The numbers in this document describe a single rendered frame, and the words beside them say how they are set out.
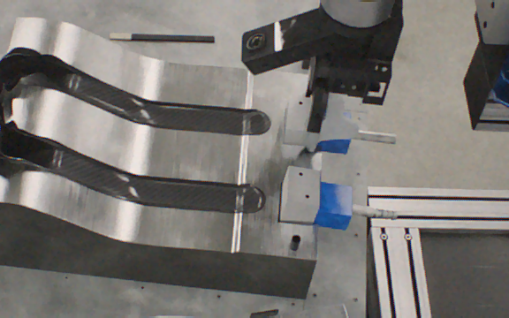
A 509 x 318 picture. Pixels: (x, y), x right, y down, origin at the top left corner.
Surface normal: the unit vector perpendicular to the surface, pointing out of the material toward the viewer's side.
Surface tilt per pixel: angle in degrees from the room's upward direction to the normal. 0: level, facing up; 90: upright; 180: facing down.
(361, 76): 90
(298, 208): 85
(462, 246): 0
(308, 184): 7
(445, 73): 0
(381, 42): 90
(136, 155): 14
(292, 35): 33
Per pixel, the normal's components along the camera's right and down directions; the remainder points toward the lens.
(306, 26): -0.45, -0.52
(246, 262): -0.07, 0.80
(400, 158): 0.11, -0.58
